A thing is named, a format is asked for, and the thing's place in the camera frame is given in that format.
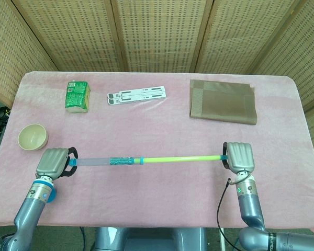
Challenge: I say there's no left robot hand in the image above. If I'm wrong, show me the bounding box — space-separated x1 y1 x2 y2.
36 146 79 181

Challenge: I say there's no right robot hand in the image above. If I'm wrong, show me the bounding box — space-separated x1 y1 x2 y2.
221 142 255 173

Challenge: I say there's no green rod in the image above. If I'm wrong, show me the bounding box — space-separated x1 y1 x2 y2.
143 153 229 165

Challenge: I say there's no clear tube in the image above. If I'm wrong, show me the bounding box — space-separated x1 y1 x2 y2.
69 156 145 167

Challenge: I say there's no beige bowl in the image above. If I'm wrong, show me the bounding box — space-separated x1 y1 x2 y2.
18 123 48 151

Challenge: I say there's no blue ball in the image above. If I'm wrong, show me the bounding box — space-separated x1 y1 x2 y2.
47 188 58 204

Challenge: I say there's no brown folded cloth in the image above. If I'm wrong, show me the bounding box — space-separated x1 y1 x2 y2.
189 79 258 126

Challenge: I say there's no green carton box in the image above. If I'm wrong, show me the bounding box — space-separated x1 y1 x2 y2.
64 81 92 114

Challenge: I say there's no white table leg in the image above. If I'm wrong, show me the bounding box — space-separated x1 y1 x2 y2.
218 227 225 251

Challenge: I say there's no pink table cloth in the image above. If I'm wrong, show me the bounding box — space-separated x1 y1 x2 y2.
0 71 314 236

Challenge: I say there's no white folding laptop stand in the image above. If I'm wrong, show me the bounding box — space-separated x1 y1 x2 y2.
107 85 167 106

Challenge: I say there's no grey robot torso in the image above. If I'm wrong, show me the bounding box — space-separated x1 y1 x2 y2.
93 226 207 251

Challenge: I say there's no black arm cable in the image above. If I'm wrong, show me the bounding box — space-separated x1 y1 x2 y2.
216 177 241 251

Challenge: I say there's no black cable under table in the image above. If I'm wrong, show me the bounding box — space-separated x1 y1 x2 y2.
79 226 86 251

